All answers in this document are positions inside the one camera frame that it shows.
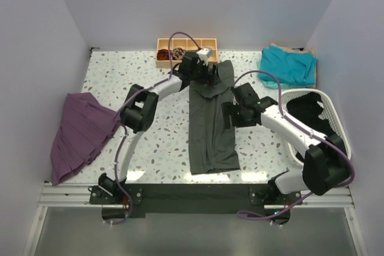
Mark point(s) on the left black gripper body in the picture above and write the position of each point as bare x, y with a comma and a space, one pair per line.
201, 74

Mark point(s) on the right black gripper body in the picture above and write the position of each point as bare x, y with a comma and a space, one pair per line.
239, 119

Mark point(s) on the dark grey t shirt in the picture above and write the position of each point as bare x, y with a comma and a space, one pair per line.
211, 147

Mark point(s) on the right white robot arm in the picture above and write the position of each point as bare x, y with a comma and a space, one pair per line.
325, 162

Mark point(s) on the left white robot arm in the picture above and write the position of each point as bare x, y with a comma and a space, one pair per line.
138, 111

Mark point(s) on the grey pink fabric item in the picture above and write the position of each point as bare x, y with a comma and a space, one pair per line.
178, 53

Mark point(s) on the red black fabric item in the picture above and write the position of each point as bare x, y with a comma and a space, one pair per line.
164, 54

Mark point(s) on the black t shirt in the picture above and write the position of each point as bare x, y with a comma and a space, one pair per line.
307, 109

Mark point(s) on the teal t shirt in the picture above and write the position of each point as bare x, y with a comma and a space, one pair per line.
293, 70

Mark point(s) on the purple t shirt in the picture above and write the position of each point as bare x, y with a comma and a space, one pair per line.
86, 127

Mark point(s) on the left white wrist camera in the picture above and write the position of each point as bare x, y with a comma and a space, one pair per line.
205, 53

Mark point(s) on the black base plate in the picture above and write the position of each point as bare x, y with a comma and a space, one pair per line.
253, 202

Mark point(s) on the aluminium rail frame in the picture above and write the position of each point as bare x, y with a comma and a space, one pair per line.
78, 196

